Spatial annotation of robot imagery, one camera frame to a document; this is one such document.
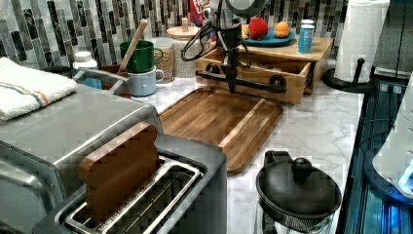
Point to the wooden cutting board tray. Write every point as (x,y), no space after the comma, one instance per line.
(237,123)

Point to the red cereal box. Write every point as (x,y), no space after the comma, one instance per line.
(199,16)

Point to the glass jar with wooden lid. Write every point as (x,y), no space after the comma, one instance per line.
(181,36)

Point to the silver toaster oven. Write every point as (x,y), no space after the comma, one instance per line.
(40,151)

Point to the black paper towel holder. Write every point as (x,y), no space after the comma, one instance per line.
(355,86)

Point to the red apple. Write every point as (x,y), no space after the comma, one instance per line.
(258,28)

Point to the wooden toy toast slice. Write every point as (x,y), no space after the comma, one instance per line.
(117,169)

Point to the orange fruit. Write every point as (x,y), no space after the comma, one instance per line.
(281,29)

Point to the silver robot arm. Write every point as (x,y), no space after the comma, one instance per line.
(226,18)

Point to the white folded towel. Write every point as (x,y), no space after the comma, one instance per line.
(24,89)

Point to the yellow fruit on plate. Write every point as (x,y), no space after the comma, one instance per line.
(245,31)

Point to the glass jar with grains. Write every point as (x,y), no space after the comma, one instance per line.
(164,49)

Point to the light blue mug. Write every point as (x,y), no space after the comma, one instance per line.
(144,84)

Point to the blue can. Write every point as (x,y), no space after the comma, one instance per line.
(306,36)

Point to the black kettle lid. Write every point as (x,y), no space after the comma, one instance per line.
(294,196)

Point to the paper towel roll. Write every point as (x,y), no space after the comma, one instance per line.
(360,38)

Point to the wooden spoon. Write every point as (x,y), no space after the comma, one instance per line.
(134,41)

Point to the wooden drawer cabinet box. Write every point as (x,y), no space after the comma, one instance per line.
(318,57)

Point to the wooden drawer with black handle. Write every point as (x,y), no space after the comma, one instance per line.
(280,79)

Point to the green mug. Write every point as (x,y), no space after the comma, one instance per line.
(144,57)

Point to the white pill bottle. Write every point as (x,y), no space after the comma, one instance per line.
(83,59)

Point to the blue plate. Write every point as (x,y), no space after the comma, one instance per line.
(270,40)

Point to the silver slot toaster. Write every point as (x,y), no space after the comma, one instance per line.
(188,195)

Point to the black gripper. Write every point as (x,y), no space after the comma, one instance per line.
(230,40)

